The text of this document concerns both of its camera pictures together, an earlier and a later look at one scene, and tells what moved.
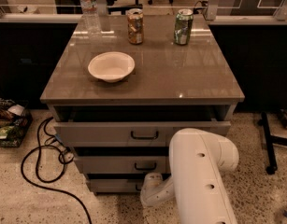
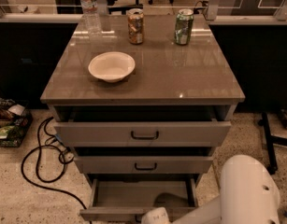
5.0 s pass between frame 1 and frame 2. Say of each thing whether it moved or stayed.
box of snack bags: stayed
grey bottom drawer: moved
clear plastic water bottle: stayed
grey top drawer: stayed
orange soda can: stayed
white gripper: moved
